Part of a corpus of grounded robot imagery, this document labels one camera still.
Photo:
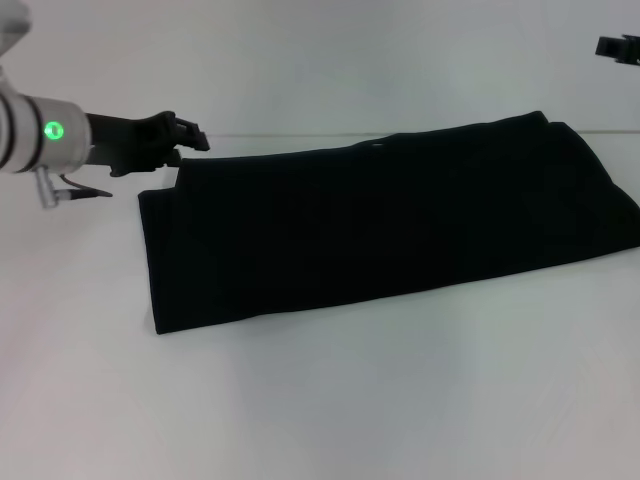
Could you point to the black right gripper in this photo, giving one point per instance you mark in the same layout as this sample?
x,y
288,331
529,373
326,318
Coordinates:
x,y
631,50

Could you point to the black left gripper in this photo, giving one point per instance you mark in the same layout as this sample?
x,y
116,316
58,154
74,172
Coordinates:
x,y
130,142

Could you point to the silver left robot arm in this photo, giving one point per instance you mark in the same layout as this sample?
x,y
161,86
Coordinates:
x,y
35,135

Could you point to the black shirt with FREE print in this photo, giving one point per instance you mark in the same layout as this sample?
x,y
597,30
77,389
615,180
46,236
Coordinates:
x,y
375,225

